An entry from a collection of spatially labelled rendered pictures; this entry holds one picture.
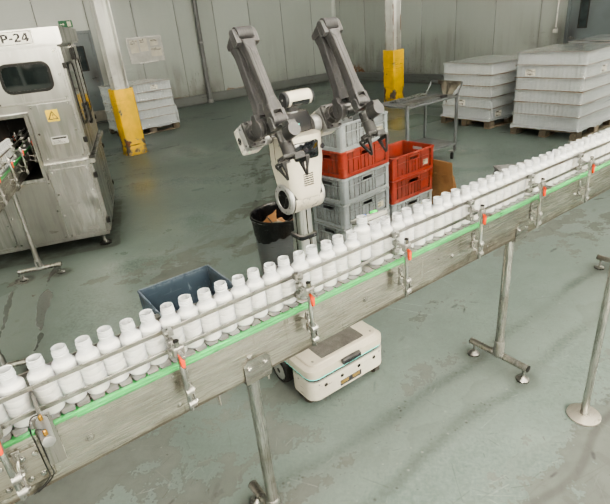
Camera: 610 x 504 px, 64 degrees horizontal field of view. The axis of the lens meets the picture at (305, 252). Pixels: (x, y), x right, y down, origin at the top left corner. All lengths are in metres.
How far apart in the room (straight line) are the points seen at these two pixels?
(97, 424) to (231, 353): 0.41
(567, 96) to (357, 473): 6.46
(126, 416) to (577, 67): 7.20
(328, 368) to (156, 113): 9.04
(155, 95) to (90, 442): 9.87
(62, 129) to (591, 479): 4.57
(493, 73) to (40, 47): 6.32
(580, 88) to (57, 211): 6.61
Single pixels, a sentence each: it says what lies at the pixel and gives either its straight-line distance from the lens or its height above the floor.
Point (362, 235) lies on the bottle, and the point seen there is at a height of 1.14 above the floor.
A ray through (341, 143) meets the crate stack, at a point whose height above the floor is 0.96.
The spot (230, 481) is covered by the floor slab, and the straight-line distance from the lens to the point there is 2.47.
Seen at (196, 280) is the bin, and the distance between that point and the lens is 2.13.
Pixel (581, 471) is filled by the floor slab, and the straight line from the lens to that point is 2.60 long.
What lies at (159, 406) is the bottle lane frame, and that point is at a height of 0.89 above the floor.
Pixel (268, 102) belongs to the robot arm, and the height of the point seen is 1.57.
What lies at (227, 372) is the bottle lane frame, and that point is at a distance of 1.59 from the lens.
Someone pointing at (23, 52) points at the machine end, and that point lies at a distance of 4.96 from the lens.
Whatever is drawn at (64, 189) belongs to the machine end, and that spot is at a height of 0.63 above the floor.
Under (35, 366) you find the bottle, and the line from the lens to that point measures 1.40.
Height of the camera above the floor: 1.86
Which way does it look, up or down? 25 degrees down
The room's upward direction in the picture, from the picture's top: 6 degrees counter-clockwise
